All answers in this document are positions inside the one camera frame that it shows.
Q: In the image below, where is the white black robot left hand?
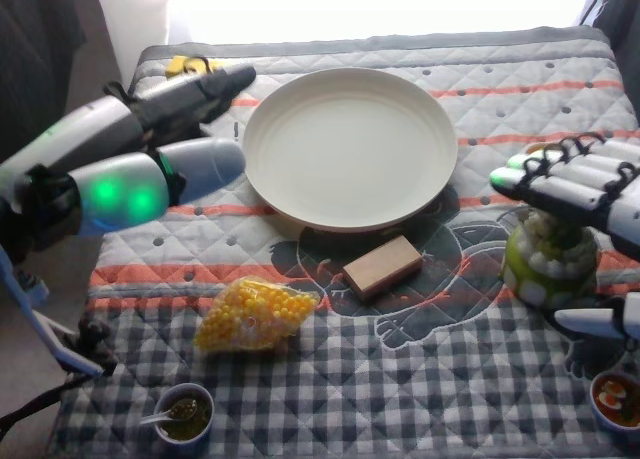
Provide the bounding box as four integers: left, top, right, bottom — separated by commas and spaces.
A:
0, 63, 257, 236

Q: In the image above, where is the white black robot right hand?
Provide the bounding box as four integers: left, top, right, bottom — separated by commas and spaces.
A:
488, 131, 640, 341

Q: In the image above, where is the bag of yellow balls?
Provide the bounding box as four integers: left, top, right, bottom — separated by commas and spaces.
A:
193, 275, 322, 353

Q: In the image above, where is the yellow-green ball with white bumps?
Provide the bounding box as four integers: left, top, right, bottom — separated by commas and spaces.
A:
502, 209, 600, 309

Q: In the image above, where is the white round plate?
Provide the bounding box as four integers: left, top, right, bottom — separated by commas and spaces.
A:
242, 67, 459, 233

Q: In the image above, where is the yellow toy piece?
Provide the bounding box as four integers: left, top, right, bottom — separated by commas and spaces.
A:
166, 54, 225, 78

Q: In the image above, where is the white curtain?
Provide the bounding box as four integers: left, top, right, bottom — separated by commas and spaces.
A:
94, 0, 174, 83

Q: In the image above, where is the dark curtain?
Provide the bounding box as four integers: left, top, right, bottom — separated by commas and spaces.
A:
0, 0, 124, 130
574, 0, 640, 130

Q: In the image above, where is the brown wooden block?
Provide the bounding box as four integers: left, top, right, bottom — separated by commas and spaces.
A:
342, 234, 424, 302

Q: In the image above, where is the blue bowl with egg soup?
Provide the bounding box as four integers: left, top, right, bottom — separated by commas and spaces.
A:
589, 370, 640, 434

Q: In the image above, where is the white spoon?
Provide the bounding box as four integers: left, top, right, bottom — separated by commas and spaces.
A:
139, 401, 197, 425

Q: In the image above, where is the grey quilt with printed bear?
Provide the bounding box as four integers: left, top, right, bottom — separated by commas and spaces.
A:
49, 25, 640, 459

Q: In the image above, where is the blue bowl of green soup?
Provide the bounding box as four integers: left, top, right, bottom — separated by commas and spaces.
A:
153, 382, 216, 446

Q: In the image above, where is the white metal frame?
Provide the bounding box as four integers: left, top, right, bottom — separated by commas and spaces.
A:
0, 243, 104, 379

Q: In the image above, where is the black cable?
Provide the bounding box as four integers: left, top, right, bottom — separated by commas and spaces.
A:
0, 317, 119, 431

